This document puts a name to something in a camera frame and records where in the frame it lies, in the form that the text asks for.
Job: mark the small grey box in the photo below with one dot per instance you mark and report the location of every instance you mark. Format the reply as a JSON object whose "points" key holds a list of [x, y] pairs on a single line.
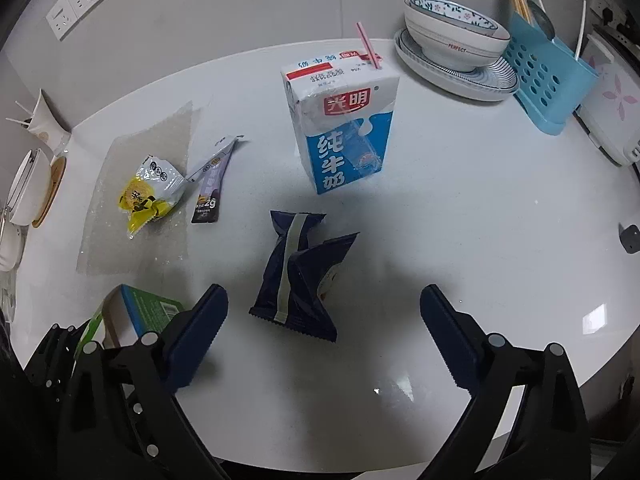
{"points": [[631, 238]]}

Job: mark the small green carton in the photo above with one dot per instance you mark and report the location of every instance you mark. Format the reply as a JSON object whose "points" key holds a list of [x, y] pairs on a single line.
{"points": [[145, 307]]}

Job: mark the yellow snack packet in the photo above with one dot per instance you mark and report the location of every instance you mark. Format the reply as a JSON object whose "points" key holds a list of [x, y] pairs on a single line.
{"points": [[150, 195]]}

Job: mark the white bowl with red rim line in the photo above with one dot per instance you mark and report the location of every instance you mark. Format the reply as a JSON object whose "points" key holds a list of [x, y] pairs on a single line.
{"points": [[450, 47]]}

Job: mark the stack of white bowls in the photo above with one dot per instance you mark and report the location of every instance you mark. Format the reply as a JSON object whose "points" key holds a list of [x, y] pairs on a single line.
{"points": [[27, 190]]}

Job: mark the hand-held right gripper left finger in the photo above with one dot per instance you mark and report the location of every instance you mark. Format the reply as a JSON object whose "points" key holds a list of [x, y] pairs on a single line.
{"points": [[196, 340]]}

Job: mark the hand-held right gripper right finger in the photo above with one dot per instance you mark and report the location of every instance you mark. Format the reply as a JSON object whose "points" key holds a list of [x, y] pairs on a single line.
{"points": [[447, 340]]}

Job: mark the round wooden coaster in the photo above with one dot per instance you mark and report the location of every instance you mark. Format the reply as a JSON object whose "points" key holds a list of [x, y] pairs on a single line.
{"points": [[52, 190]]}

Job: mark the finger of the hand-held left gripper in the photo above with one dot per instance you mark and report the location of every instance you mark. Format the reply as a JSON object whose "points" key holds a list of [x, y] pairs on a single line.
{"points": [[140, 425], [50, 355]]}

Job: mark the striped rim plate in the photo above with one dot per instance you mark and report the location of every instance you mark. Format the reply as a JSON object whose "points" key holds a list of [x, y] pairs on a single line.
{"points": [[480, 82]]}

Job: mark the white wall socket with plug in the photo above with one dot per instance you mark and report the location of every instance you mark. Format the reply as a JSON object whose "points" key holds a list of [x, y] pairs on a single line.
{"points": [[607, 7]]}

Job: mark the purple sachet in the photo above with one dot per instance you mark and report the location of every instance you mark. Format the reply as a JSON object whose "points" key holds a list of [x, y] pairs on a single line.
{"points": [[212, 185]]}

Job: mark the white floral rice cooker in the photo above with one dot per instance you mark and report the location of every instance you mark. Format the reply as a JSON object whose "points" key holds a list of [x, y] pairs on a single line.
{"points": [[612, 90]]}

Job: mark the white plastic spoon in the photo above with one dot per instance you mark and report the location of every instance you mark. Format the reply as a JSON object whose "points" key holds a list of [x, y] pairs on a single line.
{"points": [[581, 30]]}

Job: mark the blue cutlery holder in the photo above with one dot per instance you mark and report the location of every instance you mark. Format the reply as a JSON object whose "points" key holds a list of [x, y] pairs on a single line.
{"points": [[550, 80]]}

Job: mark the dark blue snack wrapper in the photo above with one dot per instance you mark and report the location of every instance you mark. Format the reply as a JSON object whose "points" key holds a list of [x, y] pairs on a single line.
{"points": [[295, 285]]}

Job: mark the floral patterned bowl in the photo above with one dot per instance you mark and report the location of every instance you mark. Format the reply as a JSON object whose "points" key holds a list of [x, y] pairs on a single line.
{"points": [[450, 12]]}

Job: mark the white chopstick cup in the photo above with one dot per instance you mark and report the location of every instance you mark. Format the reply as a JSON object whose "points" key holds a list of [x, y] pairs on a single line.
{"points": [[47, 125]]}

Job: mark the blue and white milk carton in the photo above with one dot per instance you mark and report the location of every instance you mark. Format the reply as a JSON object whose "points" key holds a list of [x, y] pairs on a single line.
{"points": [[340, 130]]}

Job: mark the metal spoon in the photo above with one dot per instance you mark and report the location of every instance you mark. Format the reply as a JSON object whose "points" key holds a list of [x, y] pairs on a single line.
{"points": [[541, 17]]}

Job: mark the clear bubble wrap sheet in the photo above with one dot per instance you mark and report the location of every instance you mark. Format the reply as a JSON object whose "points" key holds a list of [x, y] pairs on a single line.
{"points": [[150, 135]]}

